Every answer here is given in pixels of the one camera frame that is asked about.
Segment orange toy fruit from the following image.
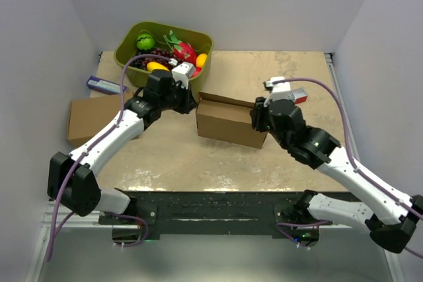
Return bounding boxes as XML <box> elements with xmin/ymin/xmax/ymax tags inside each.
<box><xmin>196</xmin><ymin>53</ymin><xmax>208</xmax><ymax>69</ymax></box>

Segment closed brown cardboard box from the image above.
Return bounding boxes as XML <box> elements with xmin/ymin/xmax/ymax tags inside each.
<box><xmin>67</xmin><ymin>94</ymin><xmax>121</xmax><ymax>148</ymax></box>

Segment dark purple toy grapes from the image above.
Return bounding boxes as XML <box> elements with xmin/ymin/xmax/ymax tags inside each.
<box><xmin>131</xmin><ymin>48</ymin><xmax>183</xmax><ymax>71</ymax></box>

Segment olive green plastic bin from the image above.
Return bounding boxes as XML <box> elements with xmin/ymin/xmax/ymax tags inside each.
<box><xmin>114</xmin><ymin>21</ymin><xmax>214</xmax><ymax>92</ymax></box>

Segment red toy apple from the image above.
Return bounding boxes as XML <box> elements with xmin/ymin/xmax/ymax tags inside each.
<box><xmin>192</xmin><ymin>67</ymin><xmax>202</xmax><ymax>77</ymax></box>

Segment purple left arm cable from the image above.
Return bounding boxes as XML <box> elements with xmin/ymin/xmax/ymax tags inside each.
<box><xmin>45</xmin><ymin>53</ymin><xmax>173</xmax><ymax>262</ymax></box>

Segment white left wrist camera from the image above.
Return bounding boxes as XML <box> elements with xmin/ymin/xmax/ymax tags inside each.
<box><xmin>171</xmin><ymin>61</ymin><xmax>196</xmax><ymax>88</ymax></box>

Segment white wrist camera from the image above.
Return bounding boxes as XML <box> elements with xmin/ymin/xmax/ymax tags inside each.
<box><xmin>263</xmin><ymin>76</ymin><xmax>291</xmax><ymax>107</ymax></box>
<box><xmin>171</xmin><ymin>61</ymin><xmax>196</xmax><ymax>88</ymax></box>

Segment purple rectangular box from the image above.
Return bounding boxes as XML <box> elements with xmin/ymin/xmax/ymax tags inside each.
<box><xmin>86</xmin><ymin>76</ymin><xmax>121</xmax><ymax>95</ymax></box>

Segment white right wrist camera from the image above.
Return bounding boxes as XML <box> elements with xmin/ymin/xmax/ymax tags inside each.
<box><xmin>263</xmin><ymin>76</ymin><xmax>291</xmax><ymax>107</ymax></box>

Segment pink toy dragon fruit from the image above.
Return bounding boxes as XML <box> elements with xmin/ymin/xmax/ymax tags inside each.
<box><xmin>163</xmin><ymin>30</ymin><xmax>197</xmax><ymax>65</ymax></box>

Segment green toy melon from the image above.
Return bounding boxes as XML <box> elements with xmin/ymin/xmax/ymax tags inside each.
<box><xmin>135</xmin><ymin>33</ymin><xmax>155</xmax><ymax>51</ymax></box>

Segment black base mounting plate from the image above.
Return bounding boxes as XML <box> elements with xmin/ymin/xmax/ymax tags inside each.
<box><xmin>98</xmin><ymin>190</ymin><xmax>361</xmax><ymax>240</ymax></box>

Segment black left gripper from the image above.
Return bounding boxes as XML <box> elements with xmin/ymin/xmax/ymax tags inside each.
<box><xmin>160</xmin><ymin>80</ymin><xmax>198</xmax><ymax>115</ymax></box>

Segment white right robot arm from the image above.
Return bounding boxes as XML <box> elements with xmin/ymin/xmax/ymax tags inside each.
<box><xmin>250</xmin><ymin>97</ymin><xmax>422</xmax><ymax>254</ymax></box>

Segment red white snack packet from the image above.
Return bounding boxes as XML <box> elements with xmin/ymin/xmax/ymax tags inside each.
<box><xmin>288</xmin><ymin>88</ymin><xmax>308</xmax><ymax>104</ymax></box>

